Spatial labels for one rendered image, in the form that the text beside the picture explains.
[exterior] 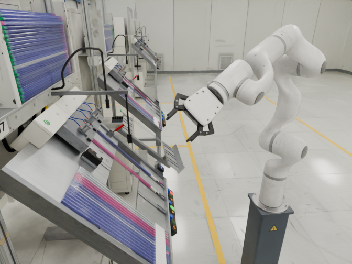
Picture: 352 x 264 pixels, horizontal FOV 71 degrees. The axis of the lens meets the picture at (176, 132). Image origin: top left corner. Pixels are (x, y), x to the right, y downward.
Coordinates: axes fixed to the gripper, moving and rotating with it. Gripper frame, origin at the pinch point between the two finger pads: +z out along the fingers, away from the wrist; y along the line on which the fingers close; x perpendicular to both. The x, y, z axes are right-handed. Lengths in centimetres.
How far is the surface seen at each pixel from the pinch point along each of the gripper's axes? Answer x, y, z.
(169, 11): 603, -304, -439
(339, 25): 544, 98, -849
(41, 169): 18.7, -21.2, 39.1
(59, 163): 27.0, -20.7, 34.4
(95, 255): 59, 17, 53
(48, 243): 70, -3, 68
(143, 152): 99, -6, -2
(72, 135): 33, -28, 25
